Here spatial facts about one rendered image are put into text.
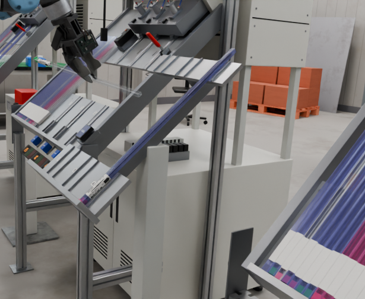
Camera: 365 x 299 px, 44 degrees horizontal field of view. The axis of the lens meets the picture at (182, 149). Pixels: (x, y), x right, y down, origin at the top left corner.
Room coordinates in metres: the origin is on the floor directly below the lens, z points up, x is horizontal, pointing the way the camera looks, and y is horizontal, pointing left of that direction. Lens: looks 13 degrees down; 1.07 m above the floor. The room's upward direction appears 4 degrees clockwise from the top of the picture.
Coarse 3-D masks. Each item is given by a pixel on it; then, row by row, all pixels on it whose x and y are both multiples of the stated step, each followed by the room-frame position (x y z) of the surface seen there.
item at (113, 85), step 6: (36, 60) 1.57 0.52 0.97; (54, 66) 1.51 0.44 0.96; (60, 66) 1.50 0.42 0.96; (66, 72) 1.48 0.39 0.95; (72, 72) 1.45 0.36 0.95; (96, 78) 1.39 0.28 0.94; (102, 84) 1.37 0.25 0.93; (108, 84) 1.35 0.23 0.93; (114, 84) 1.34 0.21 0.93; (120, 90) 1.32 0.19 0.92; (126, 90) 1.30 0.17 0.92; (132, 90) 1.30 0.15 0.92; (138, 96) 1.28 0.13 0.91
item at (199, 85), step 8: (232, 48) 1.12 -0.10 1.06; (224, 56) 1.10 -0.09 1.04; (216, 64) 1.09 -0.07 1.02; (208, 72) 1.08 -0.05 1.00; (200, 80) 1.07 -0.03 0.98; (192, 88) 1.05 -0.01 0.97; (200, 88) 1.06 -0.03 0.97; (184, 96) 1.04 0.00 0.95; (192, 96) 1.04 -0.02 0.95; (176, 104) 1.03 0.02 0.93; (184, 104) 1.03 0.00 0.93; (168, 112) 1.02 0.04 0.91; (176, 112) 1.02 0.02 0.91; (160, 120) 1.00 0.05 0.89; (168, 120) 1.01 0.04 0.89; (152, 128) 1.00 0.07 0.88; (160, 128) 1.00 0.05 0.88; (144, 136) 0.98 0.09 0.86; (152, 136) 0.99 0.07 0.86; (136, 144) 0.97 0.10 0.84; (144, 144) 0.97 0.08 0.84; (128, 152) 0.96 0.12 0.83; (136, 152) 0.96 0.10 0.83; (120, 160) 0.95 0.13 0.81; (128, 160) 0.95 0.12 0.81; (112, 168) 0.94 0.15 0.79; (120, 168) 0.94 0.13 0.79; (112, 176) 0.93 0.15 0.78; (88, 200) 0.90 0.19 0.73
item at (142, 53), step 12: (132, 12) 2.10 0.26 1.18; (120, 24) 2.06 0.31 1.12; (168, 36) 1.65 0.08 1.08; (180, 36) 1.59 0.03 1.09; (132, 48) 1.75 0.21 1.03; (144, 48) 1.69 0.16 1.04; (156, 48) 1.63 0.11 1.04; (108, 60) 1.79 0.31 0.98; (120, 60) 1.72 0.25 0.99; (132, 60) 1.66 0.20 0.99; (144, 60) 1.60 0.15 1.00; (156, 60) 1.55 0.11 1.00
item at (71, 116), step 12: (72, 96) 1.70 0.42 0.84; (60, 108) 1.67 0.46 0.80; (72, 108) 1.61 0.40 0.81; (84, 108) 1.54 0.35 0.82; (96, 108) 1.50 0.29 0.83; (108, 108) 1.45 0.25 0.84; (48, 120) 1.64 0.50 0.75; (60, 120) 1.58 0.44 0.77; (72, 120) 1.52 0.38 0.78; (84, 120) 1.47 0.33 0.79; (96, 120) 1.42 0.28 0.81; (48, 132) 1.55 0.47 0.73; (60, 132) 1.49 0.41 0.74; (72, 132) 1.45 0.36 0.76; (72, 144) 1.38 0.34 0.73
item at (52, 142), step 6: (12, 114) 1.83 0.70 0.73; (18, 120) 1.77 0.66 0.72; (24, 120) 1.70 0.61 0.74; (24, 126) 1.79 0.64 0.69; (30, 126) 1.62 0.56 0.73; (36, 132) 1.59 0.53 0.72; (42, 132) 1.52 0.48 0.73; (42, 138) 1.60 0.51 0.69; (48, 138) 1.45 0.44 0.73; (54, 144) 1.44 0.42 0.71; (60, 144) 1.37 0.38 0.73; (60, 150) 1.45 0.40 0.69
